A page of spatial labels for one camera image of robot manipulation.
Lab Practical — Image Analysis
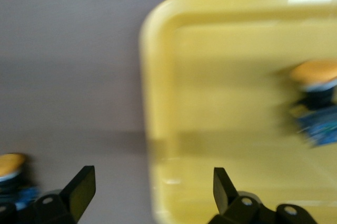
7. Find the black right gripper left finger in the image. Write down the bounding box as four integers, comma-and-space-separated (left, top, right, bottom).
33, 165, 96, 224

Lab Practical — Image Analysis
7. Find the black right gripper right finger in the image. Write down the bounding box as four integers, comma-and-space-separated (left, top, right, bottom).
207, 167, 264, 224

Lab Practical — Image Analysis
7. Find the yellow push button switch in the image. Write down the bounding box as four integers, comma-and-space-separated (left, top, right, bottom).
273, 59, 337, 149
0, 152, 41, 210

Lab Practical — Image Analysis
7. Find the yellow plastic tray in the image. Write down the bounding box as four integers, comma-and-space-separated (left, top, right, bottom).
139, 0, 337, 224

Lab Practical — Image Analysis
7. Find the brown table cover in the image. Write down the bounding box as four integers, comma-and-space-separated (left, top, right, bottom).
0, 0, 337, 224

